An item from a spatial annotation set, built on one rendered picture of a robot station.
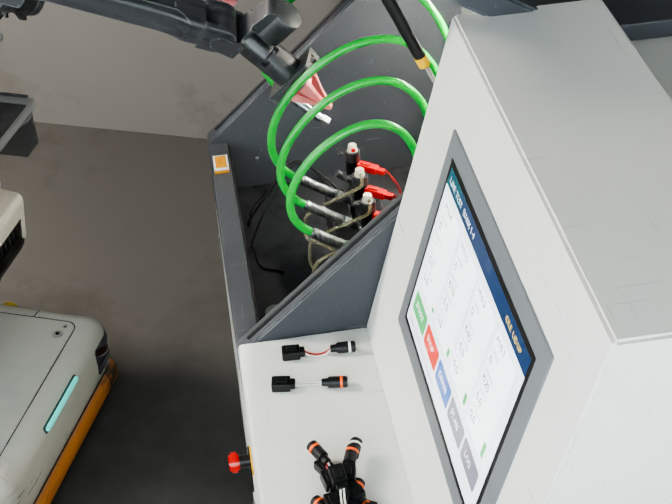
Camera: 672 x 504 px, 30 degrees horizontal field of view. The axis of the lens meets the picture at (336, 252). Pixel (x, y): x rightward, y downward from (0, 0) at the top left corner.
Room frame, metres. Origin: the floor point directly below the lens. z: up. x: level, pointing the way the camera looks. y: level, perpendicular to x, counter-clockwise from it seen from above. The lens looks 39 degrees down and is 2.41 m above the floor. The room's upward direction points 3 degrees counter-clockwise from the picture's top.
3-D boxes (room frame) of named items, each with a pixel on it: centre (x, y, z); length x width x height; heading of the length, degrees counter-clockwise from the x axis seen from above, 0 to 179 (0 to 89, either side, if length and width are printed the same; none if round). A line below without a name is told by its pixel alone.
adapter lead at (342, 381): (1.44, 0.05, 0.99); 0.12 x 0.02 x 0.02; 88
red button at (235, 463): (1.45, 0.18, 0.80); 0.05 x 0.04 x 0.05; 7
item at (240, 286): (1.90, 0.20, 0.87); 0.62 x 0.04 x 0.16; 7
